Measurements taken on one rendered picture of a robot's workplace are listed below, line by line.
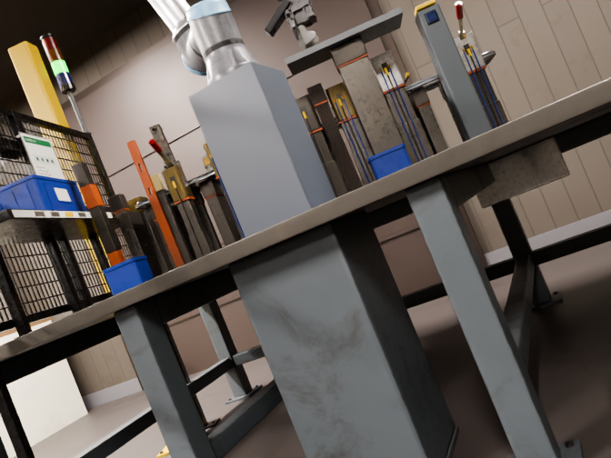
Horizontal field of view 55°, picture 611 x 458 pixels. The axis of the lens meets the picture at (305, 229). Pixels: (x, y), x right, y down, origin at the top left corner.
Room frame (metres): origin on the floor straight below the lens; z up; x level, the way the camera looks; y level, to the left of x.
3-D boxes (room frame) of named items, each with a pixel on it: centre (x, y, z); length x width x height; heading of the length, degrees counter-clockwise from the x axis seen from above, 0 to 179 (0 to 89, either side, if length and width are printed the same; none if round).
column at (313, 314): (1.55, 0.02, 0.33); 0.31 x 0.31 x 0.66; 67
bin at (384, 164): (1.67, -0.29, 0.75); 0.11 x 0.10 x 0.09; 84
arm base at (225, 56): (1.55, 0.02, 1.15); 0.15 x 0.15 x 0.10
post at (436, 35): (1.75, -0.58, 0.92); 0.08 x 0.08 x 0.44; 84
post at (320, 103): (1.91, -0.20, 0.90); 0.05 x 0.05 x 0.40; 84
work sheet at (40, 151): (2.34, 0.87, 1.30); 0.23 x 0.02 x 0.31; 174
